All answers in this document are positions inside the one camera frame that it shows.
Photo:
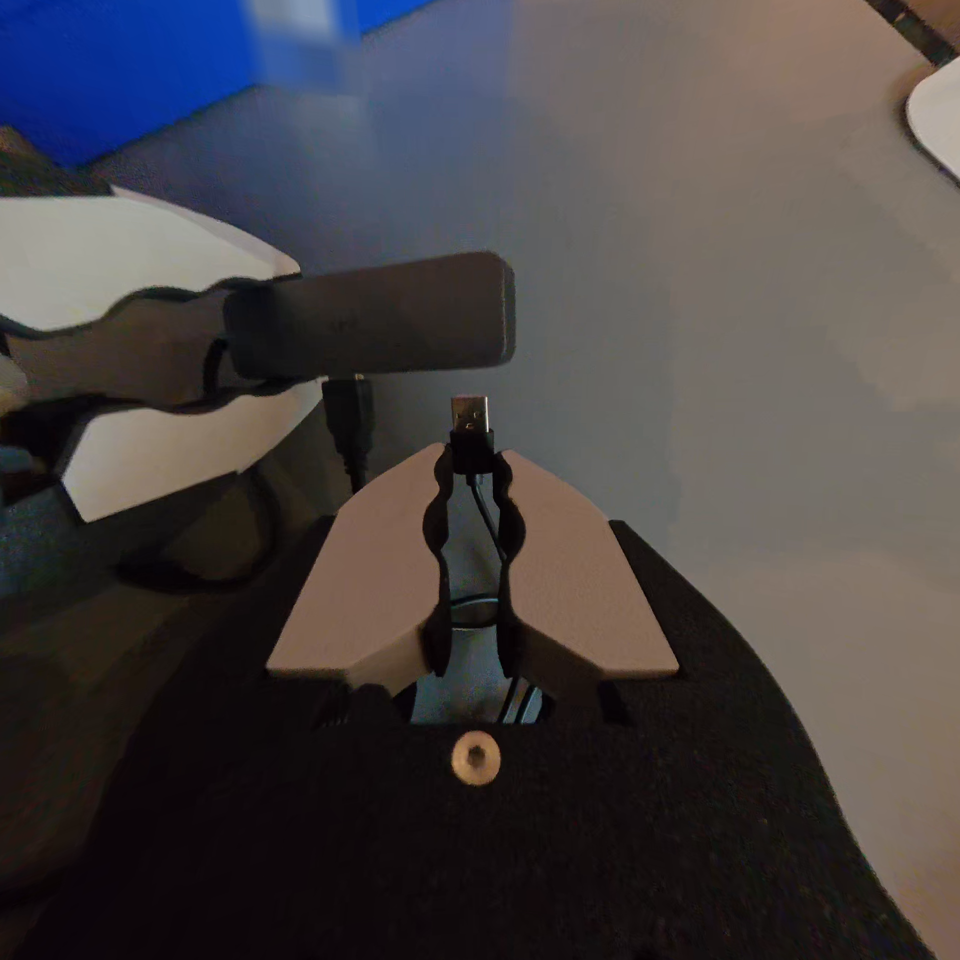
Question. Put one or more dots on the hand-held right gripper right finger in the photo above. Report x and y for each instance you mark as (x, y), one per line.
(585, 593)

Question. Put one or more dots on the grey slim usb hub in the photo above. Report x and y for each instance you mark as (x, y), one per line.
(390, 315)

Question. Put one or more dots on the blue plastic bin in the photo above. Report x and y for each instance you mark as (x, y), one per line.
(120, 75)

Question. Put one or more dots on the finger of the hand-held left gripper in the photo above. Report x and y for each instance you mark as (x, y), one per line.
(180, 450)
(120, 248)

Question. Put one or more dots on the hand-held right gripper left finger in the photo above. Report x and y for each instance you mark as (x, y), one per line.
(360, 593)

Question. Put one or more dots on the white document stand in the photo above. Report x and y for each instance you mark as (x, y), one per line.
(942, 120)

